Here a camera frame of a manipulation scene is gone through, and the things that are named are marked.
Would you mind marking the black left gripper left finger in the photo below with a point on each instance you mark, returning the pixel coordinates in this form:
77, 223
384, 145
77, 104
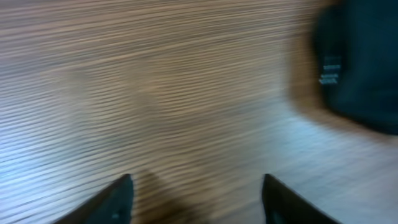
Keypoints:
112, 205

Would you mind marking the black polo shirt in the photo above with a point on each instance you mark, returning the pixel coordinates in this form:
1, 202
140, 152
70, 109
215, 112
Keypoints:
355, 44

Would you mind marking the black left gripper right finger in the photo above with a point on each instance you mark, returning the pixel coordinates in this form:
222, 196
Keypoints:
284, 206

